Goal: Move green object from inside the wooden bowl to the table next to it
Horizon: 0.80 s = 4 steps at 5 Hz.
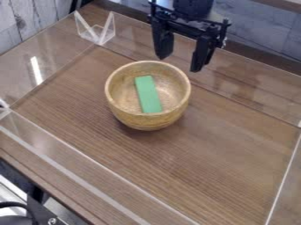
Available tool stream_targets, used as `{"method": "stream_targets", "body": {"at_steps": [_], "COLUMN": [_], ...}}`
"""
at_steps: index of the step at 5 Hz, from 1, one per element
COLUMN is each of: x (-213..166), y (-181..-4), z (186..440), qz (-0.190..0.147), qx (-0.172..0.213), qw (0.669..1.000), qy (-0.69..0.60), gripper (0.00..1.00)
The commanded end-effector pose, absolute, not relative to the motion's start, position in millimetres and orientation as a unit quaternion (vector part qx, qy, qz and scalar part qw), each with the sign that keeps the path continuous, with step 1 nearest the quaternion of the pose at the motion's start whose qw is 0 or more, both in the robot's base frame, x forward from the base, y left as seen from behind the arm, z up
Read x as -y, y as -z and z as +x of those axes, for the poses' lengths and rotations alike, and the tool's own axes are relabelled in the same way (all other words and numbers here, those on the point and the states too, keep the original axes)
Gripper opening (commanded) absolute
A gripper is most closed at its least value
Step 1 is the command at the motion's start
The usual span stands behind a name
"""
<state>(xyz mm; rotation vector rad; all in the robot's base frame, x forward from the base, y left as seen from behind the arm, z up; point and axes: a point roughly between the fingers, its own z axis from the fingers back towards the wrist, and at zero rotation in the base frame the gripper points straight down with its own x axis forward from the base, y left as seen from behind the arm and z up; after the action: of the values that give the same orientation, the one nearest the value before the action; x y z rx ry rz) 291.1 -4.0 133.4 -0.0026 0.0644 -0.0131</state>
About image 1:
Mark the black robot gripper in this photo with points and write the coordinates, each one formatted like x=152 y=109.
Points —
x=191 y=17

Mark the green rectangular block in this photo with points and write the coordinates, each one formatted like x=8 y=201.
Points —
x=147 y=94

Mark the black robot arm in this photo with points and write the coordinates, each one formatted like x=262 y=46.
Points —
x=188 y=18

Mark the wooden bowl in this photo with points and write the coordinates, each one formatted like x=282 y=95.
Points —
x=172 y=87

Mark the clear acrylic tray walls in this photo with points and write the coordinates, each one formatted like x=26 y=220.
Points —
x=223 y=167

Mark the black table leg bracket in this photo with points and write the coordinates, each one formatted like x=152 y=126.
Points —
x=41 y=214

